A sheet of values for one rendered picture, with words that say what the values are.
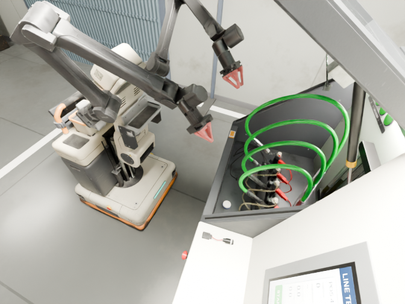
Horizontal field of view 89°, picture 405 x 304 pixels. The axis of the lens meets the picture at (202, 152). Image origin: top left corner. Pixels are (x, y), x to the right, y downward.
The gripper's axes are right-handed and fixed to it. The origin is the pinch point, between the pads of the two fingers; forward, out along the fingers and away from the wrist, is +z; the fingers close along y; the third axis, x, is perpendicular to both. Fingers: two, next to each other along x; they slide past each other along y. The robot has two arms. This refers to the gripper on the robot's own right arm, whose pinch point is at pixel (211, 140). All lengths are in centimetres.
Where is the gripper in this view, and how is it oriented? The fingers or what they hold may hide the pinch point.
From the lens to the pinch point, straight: 82.5
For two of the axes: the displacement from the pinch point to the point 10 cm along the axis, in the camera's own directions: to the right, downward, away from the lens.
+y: 6.1, -1.8, -7.7
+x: 5.4, -6.2, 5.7
